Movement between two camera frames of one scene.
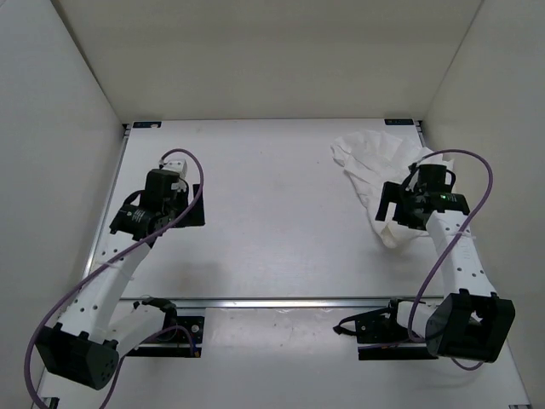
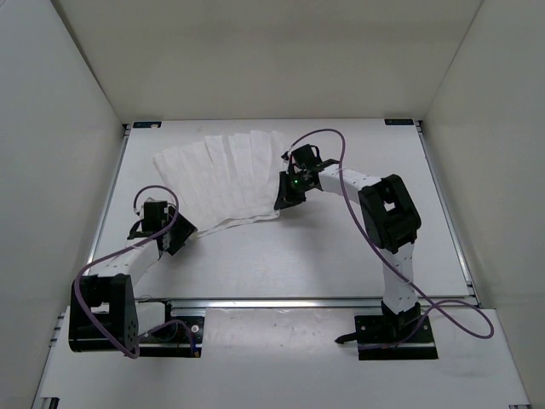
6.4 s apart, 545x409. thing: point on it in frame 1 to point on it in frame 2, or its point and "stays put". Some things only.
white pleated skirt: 373,158 to 220,180
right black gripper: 391,194 to 285,198
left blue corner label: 147,124 stays put
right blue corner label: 398,122 stays put
